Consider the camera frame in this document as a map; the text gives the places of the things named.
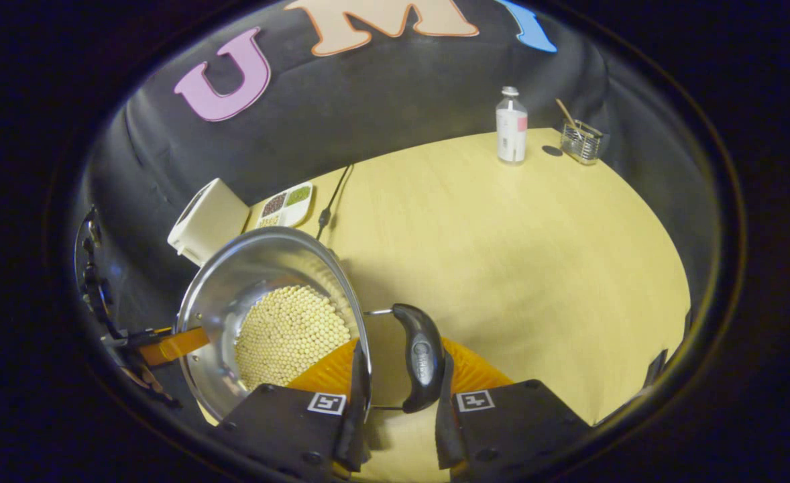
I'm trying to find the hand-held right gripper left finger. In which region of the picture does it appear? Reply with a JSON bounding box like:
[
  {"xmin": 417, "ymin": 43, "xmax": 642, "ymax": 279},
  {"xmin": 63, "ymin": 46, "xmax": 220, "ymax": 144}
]
[{"xmin": 211, "ymin": 339, "xmax": 373, "ymax": 481}]

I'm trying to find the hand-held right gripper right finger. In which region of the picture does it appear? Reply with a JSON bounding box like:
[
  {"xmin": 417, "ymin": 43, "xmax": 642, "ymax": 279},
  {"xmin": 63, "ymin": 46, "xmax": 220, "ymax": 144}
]
[{"xmin": 435, "ymin": 337, "xmax": 594, "ymax": 482}]

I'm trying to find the steel pot with black handles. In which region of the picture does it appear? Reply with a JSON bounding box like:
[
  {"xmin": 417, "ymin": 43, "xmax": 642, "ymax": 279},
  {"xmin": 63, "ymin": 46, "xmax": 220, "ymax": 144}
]
[{"xmin": 175, "ymin": 226, "xmax": 447, "ymax": 425}]

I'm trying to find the pile of soybeans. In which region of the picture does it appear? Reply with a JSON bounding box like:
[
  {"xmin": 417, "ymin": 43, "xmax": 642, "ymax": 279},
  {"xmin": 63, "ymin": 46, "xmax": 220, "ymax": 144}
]
[{"xmin": 234, "ymin": 285, "xmax": 353, "ymax": 392}]

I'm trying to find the cream plastic box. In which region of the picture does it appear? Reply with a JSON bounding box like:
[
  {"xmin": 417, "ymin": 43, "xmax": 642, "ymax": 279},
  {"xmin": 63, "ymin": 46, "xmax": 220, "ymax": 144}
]
[{"xmin": 167, "ymin": 178, "xmax": 251, "ymax": 268}]

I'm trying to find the white divided dish with beans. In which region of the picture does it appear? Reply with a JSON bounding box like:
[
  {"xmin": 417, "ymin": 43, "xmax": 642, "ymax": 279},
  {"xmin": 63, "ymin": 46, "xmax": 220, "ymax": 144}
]
[{"xmin": 256, "ymin": 181, "xmax": 314, "ymax": 230}]

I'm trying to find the clear bottle with white label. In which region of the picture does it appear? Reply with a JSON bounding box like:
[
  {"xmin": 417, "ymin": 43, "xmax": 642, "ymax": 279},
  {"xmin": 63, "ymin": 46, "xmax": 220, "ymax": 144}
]
[{"xmin": 496, "ymin": 86, "xmax": 528, "ymax": 166}]

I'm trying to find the black backdrop cloth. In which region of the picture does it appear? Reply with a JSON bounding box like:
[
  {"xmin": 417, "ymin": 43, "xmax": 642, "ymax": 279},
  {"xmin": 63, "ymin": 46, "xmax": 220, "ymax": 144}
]
[{"xmin": 76, "ymin": 0, "xmax": 718, "ymax": 336}]

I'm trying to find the wooden stick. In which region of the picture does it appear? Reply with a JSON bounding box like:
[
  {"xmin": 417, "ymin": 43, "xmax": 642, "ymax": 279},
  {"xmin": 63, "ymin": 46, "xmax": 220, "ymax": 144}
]
[{"xmin": 556, "ymin": 99, "xmax": 580, "ymax": 135}]

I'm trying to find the black power cable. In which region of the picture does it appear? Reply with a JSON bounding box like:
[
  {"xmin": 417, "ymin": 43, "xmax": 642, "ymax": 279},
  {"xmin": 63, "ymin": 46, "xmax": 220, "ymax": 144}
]
[{"xmin": 315, "ymin": 164, "xmax": 354, "ymax": 241}]

